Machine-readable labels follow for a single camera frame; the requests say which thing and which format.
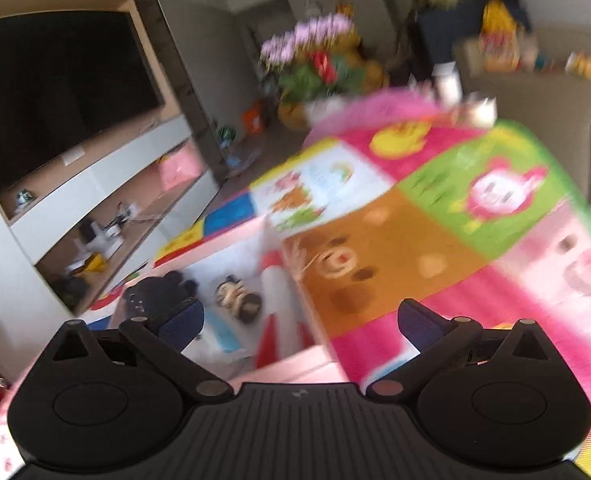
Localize pink paper bag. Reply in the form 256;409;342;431
157;151;202;189

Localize pink cardboard box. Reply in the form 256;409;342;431
108;220;349;387

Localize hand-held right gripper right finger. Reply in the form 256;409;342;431
366;298;549;402

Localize glass jar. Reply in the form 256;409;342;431
463;93;497;127

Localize black plush toy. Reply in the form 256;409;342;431
122;270;202;317

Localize white router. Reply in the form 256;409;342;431
77;219;127;257

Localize white wooden television cabinet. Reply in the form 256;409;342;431
0;0;222;317

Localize brown white figure toy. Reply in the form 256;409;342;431
214;274;263;324

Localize red printed gift bag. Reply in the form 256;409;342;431
480;35;522;72

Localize beige sofa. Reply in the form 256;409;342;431
453;39;591;241

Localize yellow backpack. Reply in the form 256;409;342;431
480;0;519;44

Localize colourful cartoon play mat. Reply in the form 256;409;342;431
0;119;591;480

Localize power strip with cables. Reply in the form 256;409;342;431
107;201;142;227

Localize pink cloth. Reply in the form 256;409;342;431
303;86;457;147

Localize toys on sofa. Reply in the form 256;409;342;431
564;51;591;84

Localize black television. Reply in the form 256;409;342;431
0;7;167;197

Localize pink orchid plant in pot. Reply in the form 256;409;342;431
260;14;369;106

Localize red white toy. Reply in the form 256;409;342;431
260;252;322;362

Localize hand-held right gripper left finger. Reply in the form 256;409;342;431
50;296;231;402

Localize yellow shelf item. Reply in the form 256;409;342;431
70;251;107;279

